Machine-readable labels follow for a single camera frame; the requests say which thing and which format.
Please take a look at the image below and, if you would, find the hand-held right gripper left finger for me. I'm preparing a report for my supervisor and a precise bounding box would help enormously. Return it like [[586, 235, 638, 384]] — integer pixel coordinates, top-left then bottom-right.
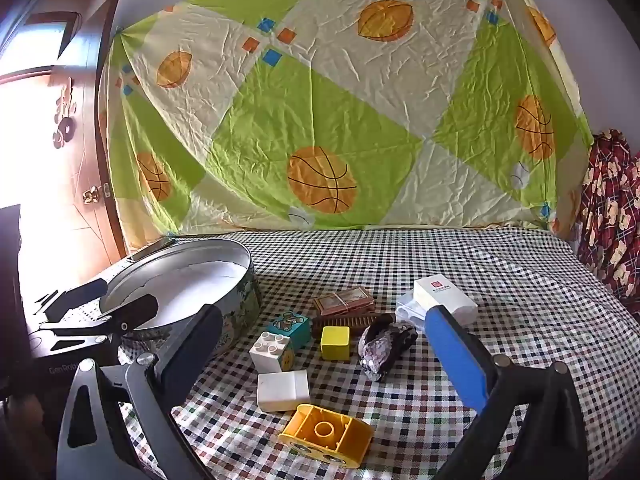
[[56, 304, 224, 480]]

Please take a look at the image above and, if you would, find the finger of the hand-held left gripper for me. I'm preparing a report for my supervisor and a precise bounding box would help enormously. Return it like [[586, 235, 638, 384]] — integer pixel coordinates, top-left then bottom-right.
[[35, 278, 110, 322], [39, 294, 160, 346]]

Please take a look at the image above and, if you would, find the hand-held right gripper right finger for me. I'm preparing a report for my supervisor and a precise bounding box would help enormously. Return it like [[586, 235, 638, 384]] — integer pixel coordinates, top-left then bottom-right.
[[424, 304, 589, 480]]

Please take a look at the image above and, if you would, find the clear plastic case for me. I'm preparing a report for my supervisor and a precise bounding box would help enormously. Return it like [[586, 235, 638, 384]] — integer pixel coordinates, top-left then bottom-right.
[[395, 287, 431, 333]]

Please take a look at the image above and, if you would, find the foil-wrapped black object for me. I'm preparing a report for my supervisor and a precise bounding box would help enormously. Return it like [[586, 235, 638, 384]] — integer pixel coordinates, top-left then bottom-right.
[[357, 321, 419, 382]]

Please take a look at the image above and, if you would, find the round metal tin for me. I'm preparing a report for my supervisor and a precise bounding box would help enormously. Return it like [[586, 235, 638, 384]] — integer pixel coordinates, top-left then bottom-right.
[[100, 238, 263, 361]]

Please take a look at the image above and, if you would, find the white sun toy block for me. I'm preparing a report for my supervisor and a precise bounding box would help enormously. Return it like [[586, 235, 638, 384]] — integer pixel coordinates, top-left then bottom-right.
[[248, 332, 296, 374]]

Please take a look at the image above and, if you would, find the plain white rectangular box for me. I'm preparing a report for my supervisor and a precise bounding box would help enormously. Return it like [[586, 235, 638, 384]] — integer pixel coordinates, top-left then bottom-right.
[[256, 369, 312, 413]]

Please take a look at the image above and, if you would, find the teal bear toy block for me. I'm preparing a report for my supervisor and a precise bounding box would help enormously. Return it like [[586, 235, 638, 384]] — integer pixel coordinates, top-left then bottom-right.
[[267, 311, 312, 356]]

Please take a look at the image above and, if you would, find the small yellow cube block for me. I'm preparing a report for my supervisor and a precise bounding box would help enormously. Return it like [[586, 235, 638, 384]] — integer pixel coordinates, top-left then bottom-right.
[[320, 326, 351, 361]]

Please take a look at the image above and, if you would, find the brown playing card pack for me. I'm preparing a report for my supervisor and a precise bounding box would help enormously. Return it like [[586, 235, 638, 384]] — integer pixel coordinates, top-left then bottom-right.
[[313, 287, 376, 317]]

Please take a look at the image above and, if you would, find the yellow face toy block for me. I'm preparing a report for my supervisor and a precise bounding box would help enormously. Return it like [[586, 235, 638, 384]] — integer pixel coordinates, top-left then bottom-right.
[[277, 403, 375, 469]]

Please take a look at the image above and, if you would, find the checkered tablecloth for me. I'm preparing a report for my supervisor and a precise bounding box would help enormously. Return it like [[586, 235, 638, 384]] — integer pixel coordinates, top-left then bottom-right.
[[65, 227, 640, 480]]

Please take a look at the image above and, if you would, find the dark flat device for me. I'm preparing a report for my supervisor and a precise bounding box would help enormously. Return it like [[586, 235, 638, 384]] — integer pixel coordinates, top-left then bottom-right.
[[129, 237, 176, 264]]

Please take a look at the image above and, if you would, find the white box with red label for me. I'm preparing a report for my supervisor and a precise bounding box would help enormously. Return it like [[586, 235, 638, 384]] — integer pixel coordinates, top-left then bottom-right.
[[413, 275, 478, 326]]

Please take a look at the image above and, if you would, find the black panel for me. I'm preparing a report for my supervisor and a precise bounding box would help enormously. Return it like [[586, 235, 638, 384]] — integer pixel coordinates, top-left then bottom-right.
[[0, 204, 23, 381]]

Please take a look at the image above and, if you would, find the brown ribbed wooden comb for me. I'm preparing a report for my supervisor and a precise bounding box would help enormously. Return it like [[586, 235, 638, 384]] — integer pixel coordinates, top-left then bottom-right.
[[311, 312, 397, 339]]

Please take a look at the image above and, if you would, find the brown wooden door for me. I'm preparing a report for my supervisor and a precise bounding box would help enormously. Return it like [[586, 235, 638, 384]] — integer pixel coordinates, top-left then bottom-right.
[[0, 0, 131, 263]]

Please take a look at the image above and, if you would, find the brown door ornament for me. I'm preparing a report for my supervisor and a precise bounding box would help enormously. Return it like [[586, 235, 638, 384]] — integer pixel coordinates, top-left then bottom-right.
[[51, 77, 77, 150]]

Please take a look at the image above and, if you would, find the red bear-print cloth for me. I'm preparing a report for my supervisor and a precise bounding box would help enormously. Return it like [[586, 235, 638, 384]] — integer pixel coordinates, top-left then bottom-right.
[[570, 129, 640, 306]]

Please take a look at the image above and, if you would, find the green ball-print bedsheet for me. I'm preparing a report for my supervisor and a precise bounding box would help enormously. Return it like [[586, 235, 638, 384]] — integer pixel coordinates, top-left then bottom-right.
[[102, 0, 593, 241]]

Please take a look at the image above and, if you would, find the gold door handle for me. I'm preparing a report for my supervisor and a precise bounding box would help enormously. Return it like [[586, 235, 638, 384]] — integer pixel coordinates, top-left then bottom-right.
[[82, 185, 112, 206]]

